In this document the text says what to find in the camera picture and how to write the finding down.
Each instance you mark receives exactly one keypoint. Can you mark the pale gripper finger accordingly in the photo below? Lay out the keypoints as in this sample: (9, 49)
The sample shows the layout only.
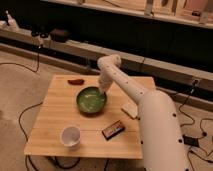
(102, 91)

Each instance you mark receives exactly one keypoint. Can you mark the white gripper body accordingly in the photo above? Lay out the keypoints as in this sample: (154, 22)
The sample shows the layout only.
(104, 82)

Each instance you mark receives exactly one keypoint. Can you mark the green ceramic bowl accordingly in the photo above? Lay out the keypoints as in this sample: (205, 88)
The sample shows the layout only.
(90, 100)

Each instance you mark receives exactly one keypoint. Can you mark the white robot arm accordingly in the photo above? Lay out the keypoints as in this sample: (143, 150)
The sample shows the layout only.
(162, 143)

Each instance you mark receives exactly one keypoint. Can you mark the red brown sausage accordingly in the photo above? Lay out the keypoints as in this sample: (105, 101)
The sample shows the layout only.
(76, 82)

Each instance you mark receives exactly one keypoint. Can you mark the wooden table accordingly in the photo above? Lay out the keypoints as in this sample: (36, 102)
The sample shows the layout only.
(59, 110)

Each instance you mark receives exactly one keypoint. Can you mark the dark red chocolate bar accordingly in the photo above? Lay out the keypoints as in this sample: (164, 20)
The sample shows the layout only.
(113, 130)

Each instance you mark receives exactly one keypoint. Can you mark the white paper cup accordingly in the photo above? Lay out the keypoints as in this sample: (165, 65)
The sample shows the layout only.
(70, 136)

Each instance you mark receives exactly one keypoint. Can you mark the black box on ledge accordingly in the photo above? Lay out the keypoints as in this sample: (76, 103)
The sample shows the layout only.
(59, 35)

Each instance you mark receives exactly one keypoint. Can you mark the black power adapter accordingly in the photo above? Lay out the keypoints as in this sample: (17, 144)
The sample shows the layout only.
(191, 141)

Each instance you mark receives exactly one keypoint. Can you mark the white spray bottle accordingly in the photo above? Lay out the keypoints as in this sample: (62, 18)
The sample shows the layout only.
(12, 22)

